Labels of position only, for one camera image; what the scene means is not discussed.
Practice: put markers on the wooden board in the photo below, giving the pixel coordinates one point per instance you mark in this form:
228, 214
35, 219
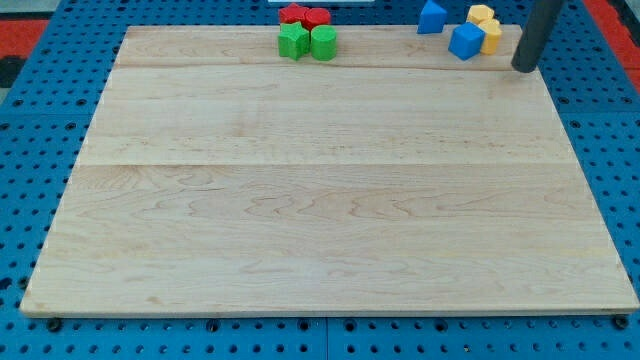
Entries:
219, 179

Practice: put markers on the green star block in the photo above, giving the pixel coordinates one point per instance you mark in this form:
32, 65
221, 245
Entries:
293, 40

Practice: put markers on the green cylinder block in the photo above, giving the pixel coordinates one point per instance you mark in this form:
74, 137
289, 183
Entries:
323, 42

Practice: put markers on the red cylinder block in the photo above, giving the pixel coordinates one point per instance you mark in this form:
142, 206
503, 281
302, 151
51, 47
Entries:
314, 17

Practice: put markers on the red star block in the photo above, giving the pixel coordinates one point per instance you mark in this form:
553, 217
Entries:
293, 13

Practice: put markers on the blue triangular block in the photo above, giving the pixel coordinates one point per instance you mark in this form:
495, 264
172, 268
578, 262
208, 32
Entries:
432, 18

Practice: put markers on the blue cube block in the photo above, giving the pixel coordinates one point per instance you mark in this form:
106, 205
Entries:
466, 41

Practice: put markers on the yellow rounded block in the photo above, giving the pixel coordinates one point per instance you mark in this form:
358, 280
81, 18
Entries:
493, 34

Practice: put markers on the yellow hexagon block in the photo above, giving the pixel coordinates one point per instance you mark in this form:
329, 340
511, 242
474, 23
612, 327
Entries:
479, 13

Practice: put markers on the blue perforated base mat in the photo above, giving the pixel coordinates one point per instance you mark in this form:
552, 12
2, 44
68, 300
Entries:
44, 119

